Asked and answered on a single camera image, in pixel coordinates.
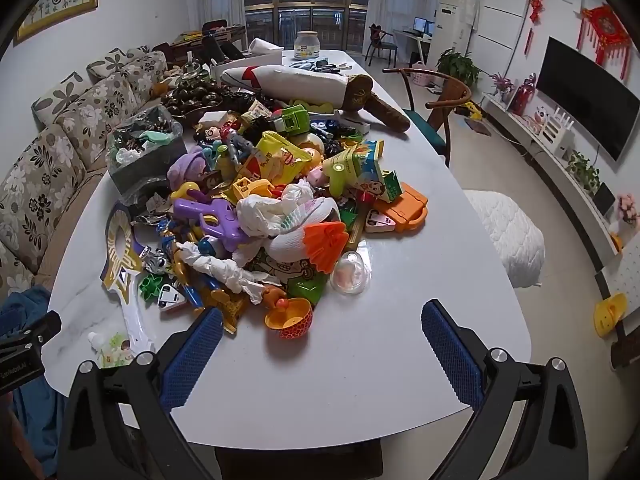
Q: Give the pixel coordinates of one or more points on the large green potted plant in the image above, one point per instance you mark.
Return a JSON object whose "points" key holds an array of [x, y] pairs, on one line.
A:
{"points": [[457, 65]]}

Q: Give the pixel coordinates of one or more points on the orange fan-shaped plastic toy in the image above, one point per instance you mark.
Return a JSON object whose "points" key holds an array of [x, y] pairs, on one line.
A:
{"points": [[325, 245]]}

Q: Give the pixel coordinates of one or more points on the small green potted plant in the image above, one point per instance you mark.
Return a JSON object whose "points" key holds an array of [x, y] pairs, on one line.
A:
{"points": [[582, 170]]}

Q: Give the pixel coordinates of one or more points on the white quilted bundle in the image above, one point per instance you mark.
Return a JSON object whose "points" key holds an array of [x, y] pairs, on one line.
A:
{"points": [[505, 240]]}

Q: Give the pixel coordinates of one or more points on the white lidded jar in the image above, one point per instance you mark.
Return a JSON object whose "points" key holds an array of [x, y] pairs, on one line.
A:
{"points": [[307, 47]]}

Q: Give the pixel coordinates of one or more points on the white perforated board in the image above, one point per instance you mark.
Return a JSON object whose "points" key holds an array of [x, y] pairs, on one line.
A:
{"points": [[620, 275]]}

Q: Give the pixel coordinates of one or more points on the white router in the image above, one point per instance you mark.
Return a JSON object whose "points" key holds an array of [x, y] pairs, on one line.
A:
{"points": [[552, 132]]}

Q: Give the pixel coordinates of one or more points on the white television cabinet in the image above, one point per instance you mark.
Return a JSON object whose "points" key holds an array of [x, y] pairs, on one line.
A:
{"points": [[550, 165]]}

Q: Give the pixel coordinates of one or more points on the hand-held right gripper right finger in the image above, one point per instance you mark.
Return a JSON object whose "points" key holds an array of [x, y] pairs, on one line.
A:
{"points": [[452, 355]]}

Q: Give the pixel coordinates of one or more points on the white standing appliance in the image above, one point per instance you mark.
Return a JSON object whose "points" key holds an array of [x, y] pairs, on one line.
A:
{"points": [[450, 20]]}

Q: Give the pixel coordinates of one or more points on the blue gold toy figure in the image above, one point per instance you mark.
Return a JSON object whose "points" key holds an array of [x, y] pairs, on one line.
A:
{"points": [[177, 260]]}

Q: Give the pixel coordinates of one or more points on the purple toy gun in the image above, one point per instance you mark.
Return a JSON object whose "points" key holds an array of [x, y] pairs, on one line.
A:
{"points": [[220, 220]]}

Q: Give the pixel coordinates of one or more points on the white tissue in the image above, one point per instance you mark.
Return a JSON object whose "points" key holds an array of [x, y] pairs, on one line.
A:
{"points": [[265, 212]]}

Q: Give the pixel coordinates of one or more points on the orange plastic toy case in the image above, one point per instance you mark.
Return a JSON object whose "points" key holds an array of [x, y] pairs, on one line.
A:
{"points": [[407, 207]]}

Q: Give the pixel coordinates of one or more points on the yellow snack packet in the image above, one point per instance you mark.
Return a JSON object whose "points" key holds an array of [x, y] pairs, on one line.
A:
{"points": [[277, 160]]}

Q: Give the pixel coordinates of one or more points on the framed calligraphy picture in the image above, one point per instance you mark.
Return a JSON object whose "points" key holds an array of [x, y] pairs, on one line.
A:
{"points": [[60, 0]]}

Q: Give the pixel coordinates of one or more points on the large red knot decoration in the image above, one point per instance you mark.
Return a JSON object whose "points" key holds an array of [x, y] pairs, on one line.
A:
{"points": [[605, 27]]}

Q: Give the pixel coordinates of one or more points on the clear plastic capsule dome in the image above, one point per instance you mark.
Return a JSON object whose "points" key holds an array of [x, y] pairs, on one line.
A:
{"points": [[352, 272]]}

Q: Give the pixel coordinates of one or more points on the pink leafed potted plant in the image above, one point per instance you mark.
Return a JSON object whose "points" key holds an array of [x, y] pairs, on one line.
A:
{"points": [[501, 84]]}

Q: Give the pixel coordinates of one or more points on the dark wooden side table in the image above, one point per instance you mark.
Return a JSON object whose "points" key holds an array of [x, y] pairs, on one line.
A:
{"points": [[230, 35]]}

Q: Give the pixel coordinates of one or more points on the purple plastic toy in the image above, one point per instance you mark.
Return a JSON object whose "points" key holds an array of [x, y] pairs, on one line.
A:
{"points": [[186, 170]]}

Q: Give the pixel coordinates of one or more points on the blue cloth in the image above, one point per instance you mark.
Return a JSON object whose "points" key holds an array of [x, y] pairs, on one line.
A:
{"points": [[22, 310]]}

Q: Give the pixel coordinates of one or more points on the green toy truck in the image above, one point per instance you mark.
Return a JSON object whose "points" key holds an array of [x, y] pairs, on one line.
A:
{"points": [[292, 119]]}

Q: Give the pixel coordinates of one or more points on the floral sofa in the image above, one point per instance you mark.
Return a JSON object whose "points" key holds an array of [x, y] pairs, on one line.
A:
{"points": [[55, 160]]}

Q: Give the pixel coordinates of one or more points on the white toy car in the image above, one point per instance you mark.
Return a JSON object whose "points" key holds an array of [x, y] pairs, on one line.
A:
{"points": [[171, 299]]}

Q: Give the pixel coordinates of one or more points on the small white green packet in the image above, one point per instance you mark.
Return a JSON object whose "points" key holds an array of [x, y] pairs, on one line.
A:
{"points": [[112, 352]]}

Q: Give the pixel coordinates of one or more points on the green cartoon juice carton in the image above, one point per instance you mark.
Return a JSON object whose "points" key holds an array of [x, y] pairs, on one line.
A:
{"points": [[372, 175]]}

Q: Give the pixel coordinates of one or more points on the black chair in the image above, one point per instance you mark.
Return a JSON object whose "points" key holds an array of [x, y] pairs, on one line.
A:
{"points": [[380, 45]]}

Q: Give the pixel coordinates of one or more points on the twisted white paper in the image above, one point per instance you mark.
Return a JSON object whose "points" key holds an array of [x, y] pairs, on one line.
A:
{"points": [[215, 266]]}

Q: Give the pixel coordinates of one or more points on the black box with plastic bag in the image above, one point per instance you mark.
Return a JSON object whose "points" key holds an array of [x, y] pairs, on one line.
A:
{"points": [[145, 165]]}

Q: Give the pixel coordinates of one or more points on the yellow plastic stool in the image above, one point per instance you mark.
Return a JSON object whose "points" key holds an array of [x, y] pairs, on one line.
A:
{"points": [[610, 315]]}

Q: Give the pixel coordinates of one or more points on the green cartoon snack wrapper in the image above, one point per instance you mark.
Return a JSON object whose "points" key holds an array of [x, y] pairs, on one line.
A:
{"points": [[295, 270]]}

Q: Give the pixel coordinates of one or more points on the tall white air conditioner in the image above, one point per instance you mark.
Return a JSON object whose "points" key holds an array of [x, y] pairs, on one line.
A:
{"points": [[502, 25]]}

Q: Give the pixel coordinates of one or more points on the bowl of dark nuts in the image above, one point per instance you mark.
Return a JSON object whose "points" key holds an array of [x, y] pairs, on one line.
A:
{"points": [[200, 97]]}

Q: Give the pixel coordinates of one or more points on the yellow green plastic toy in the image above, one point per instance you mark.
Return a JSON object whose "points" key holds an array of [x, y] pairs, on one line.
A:
{"points": [[340, 167]]}

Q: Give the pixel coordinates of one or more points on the computer monitor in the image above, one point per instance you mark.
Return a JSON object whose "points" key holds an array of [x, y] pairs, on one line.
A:
{"points": [[420, 25]]}

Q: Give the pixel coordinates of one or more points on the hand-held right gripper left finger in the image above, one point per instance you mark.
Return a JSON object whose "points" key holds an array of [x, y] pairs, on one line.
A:
{"points": [[192, 355]]}

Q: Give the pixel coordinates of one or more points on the wooden armchair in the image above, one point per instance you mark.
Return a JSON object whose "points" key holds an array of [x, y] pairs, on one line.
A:
{"points": [[425, 127]]}

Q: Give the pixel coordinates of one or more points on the white brown plush pillow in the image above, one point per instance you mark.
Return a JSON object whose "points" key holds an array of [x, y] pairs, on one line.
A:
{"points": [[300, 85]]}

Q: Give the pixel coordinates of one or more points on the black television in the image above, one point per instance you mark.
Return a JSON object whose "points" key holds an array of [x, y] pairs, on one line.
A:
{"points": [[585, 95]]}

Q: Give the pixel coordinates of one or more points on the pink flowers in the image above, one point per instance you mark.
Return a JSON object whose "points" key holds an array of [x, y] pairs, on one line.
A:
{"points": [[627, 207]]}

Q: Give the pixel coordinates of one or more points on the yellow red toy ball half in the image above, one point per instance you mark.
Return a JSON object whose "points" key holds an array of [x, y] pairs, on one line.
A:
{"points": [[292, 320]]}

